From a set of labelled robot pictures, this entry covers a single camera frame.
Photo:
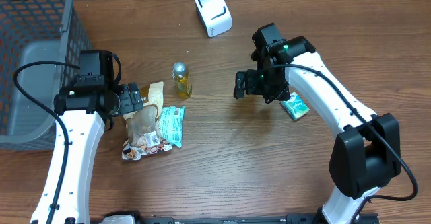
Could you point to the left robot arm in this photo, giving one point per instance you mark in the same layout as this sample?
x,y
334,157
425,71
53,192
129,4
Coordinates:
x,y
84,109

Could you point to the grey plastic basket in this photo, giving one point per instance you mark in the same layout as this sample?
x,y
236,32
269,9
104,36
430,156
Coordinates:
x,y
40,45

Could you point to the teal Kleenex tissue pack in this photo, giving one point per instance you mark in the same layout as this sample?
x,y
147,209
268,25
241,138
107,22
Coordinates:
x,y
295,106

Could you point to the white barcode scanner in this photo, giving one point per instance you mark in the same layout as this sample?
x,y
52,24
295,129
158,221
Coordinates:
x,y
214,15

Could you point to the PanTree beige snack pouch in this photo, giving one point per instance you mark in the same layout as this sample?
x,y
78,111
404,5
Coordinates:
x,y
142,126

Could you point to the teal snack packet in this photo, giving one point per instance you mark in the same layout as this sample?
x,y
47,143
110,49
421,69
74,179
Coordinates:
x,y
170,124

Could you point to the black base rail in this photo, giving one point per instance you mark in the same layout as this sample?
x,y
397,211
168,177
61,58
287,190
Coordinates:
x,y
135,217

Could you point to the yellow Vim drink bottle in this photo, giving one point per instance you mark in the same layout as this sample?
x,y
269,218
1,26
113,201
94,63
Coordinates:
x,y
180,74

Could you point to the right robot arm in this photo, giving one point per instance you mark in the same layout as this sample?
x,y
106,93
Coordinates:
x,y
367,146

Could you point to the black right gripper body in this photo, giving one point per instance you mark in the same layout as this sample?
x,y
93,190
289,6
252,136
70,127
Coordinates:
x,y
273,85

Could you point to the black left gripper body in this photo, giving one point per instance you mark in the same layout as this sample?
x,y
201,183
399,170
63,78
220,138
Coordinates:
x,y
126,100

